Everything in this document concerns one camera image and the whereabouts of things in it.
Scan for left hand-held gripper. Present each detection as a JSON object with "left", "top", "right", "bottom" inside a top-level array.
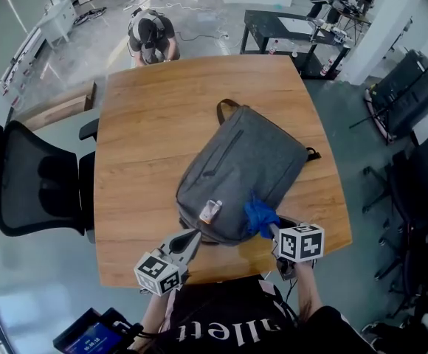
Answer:
[{"left": 134, "top": 229, "right": 203, "bottom": 297}]

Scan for white keychain charm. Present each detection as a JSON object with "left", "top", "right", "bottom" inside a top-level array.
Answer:
[{"left": 198, "top": 199, "right": 224, "bottom": 224}]

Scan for person's right forearm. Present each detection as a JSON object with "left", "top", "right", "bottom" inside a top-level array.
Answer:
[{"left": 294, "top": 260, "right": 324, "bottom": 322}]

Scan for small white cabinet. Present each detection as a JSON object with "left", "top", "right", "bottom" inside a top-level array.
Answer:
[{"left": 36, "top": 0, "right": 77, "bottom": 49}]

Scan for blue cloth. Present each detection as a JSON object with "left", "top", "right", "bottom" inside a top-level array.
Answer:
[{"left": 243, "top": 190, "right": 281, "bottom": 240}]

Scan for small wooden work table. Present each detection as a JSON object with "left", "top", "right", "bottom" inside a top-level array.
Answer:
[{"left": 331, "top": 0, "right": 372, "bottom": 44}]

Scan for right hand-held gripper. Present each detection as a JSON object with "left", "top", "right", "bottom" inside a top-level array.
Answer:
[{"left": 266, "top": 215, "right": 325, "bottom": 282}]

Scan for black cable bundle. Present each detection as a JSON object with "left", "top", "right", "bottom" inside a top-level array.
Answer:
[{"left": 72, "top": 6, "right": 108, "bottom": 27}]

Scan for black light stand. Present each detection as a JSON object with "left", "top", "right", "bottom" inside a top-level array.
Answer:
[{"left": 348, "top": 48, "right": 428, "bottom": 131}]

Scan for person's black shirt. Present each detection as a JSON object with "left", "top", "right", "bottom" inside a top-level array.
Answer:
[{"left": 143, "top": 274, "right": 377, "bottom": 354}]

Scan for long white low shelf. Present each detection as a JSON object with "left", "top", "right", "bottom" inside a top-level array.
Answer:
[{"left": 0, "top": 26, "right": 49, "bottom": 95}]

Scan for black mesh office chair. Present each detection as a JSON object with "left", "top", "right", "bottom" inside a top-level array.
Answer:
[
  {"left": 0, "top": 118, "right": 100, "bottom": 245},
  {"left": 374, "top": 197, "right": 428, "bottom": 320},
  {"left": 361, "top": 118, "right": 428, "bottom": 235}
]

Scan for black two-tier table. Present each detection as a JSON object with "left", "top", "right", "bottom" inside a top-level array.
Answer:
[{"left": 239, "top": 9, "right": 351, "bottom": 80}]

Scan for black tablet blue screen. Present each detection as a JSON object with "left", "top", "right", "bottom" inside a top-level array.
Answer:
[{"left": 52, "top": 307, "right": 145, "bottom": 354}]

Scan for wooden boards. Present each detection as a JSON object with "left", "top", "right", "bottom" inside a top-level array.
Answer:
[{"left": 14, "top": 81, "right": 99, "bottom": 132}]

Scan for white tray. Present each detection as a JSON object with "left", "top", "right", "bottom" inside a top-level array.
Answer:
[{"left": 277, "top": 15, "right": 325, "bottom": 36}]

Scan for grey backpack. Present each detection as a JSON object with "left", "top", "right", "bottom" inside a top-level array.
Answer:
[{"left": 176, "top": 98, "right": 322, "bottom": 246}]

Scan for person's left forearm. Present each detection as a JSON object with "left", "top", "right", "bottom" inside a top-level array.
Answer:
[{"left": 128, "top": 289, "right": 178, "bottom": 352}]

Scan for white extension cable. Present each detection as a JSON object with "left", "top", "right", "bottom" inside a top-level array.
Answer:
[{"left": 123, "top": 1, "right": 233, "bottom": 42}]

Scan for large black equipment case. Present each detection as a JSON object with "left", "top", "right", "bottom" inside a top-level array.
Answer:
[{"left": 365, "top": 49, "right": 428, "bottom": 143}]

